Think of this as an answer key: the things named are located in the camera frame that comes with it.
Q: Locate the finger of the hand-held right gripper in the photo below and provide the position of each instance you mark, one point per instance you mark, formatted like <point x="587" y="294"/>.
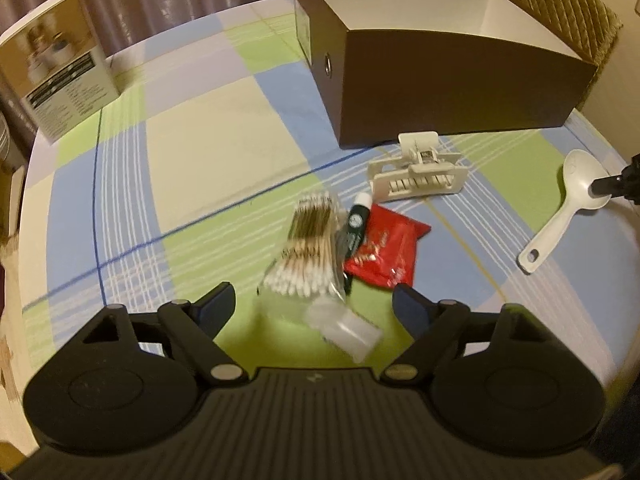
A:
<point x="616" y="184"/>

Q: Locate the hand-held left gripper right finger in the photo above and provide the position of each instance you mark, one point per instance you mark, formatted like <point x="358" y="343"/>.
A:
<point x="412" y="305"/>

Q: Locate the white plastic spoon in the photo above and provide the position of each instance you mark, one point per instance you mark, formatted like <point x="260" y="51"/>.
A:
<point x="565" y="210"/>

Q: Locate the brown cardboard storage box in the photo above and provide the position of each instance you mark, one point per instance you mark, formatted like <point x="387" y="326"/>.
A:
<point x="450" y="85"/>

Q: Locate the white product box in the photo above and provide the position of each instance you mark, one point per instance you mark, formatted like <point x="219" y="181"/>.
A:
<point x="60" y="60"/>

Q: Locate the white hair claw clip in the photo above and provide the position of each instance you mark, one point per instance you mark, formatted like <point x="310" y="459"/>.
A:
<point x="425" y="180"/>

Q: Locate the red snack packet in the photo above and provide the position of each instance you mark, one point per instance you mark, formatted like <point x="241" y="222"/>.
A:
<point x="385" y="245"/>

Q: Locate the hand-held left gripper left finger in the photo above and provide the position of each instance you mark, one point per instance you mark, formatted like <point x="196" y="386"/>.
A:
<point x="220" y="305"/>

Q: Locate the pack of cotton swabs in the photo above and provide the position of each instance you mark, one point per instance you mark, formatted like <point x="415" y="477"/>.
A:
<point x="305" y="250"/>

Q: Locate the dark green lip balm tube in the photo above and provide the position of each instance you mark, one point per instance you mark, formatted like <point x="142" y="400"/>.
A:
<point x="354" y="222"/>

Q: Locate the checked tablecloth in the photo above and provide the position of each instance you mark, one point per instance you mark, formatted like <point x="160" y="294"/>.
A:
<point x="200" y="160"/>

